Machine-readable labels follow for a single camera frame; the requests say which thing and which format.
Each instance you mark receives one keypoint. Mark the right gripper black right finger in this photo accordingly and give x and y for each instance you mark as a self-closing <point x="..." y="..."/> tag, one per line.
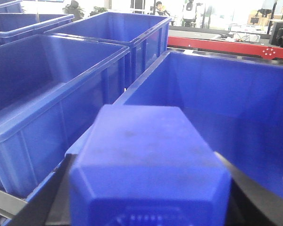
<point x="258" y="206"/>

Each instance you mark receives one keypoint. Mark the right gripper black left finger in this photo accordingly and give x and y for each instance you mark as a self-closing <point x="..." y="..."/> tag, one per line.
<point x="49" y="204"/>

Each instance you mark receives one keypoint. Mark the blue plastic block part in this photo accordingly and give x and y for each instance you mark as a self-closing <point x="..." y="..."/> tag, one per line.
<point x="147" y="166"/>

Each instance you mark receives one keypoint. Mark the blue bin rack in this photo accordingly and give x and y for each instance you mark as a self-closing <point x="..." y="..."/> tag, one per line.
<point x="235" y="105"/>
<point x="51" y="89"/>

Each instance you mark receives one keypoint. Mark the red table edge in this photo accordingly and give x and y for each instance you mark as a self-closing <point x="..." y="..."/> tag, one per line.
<point x="264" y="51"/>

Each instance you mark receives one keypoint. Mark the blue bin back left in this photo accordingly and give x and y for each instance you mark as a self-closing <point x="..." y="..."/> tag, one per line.
<point x="15" y="26"/>

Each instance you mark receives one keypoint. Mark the blue bin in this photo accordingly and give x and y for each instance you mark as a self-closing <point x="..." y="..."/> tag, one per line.
<point x="15" y="26"/>
<point x="145" y="35"/>

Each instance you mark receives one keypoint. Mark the blue bin far back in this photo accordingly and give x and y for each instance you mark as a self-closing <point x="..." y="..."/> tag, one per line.
<point x="145" y="35"/>

